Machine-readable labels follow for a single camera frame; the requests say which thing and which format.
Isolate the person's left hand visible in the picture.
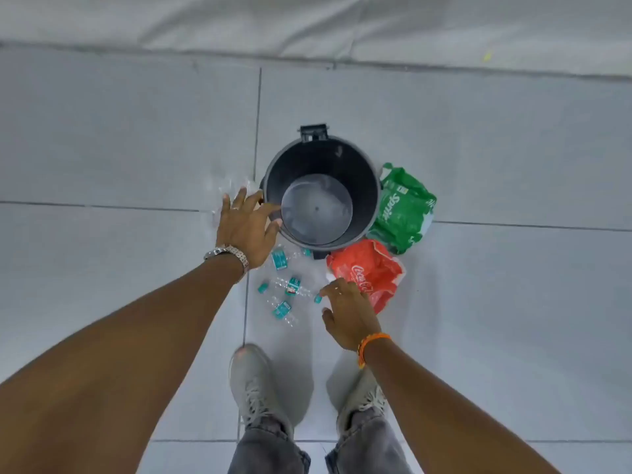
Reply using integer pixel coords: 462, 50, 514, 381
215, 187, 284, 271

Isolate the person's right hand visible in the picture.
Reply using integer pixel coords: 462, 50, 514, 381
318, 277, 384, 352

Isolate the clear bottle teal label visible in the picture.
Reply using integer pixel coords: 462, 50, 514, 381
256, 283, 301, 327
269, 275, 325, 305
270, 245, 314, 272

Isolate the red Coca-Cola plastic wrapper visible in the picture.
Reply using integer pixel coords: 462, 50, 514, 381
325, 239, 407, 315

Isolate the clear plastic wrap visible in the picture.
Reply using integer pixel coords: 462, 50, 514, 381
199, 170, 265, 228

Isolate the black plastic trash bin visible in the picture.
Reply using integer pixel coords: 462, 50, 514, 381
259, 124, 384, 261

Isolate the green Sprite plastic wrapper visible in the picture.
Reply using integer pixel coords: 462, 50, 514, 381
366, 162, 438, 256

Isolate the person's left forearm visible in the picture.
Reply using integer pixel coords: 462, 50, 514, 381
0, 256, 246, 474

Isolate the person's right forearm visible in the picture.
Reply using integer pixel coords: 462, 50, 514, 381
363, 335, 562, 474

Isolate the person's right grey sneaker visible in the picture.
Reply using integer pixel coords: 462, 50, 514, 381
335, 365, 388, 438

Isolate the person's grey sneaker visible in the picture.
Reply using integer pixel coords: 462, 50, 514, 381
335, 365, 388, 438
228, 344, 295, 440

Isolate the person's left grey sneaker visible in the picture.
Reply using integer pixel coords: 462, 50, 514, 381
228, 344, 295, 440

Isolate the silver metal wristwatch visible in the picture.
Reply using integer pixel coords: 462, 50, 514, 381
203, 245, 250, 282

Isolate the orange thread bracelet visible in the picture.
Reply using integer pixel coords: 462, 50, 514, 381
356, 332, 392, 369

